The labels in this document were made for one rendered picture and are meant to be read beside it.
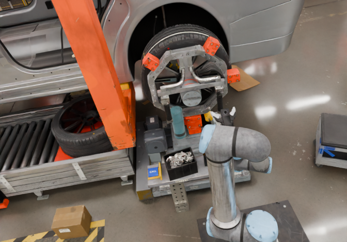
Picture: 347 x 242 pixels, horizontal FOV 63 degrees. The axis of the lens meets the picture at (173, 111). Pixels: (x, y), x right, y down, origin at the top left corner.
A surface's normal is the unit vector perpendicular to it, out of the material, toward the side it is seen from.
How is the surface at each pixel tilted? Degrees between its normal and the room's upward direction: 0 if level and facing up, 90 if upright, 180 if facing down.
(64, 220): 0
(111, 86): 90
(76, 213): 0
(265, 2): 90
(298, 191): 0
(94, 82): 90
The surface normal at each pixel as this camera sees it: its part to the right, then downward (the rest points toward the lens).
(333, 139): -0.14, -0.76
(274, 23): 0.12, 0.62
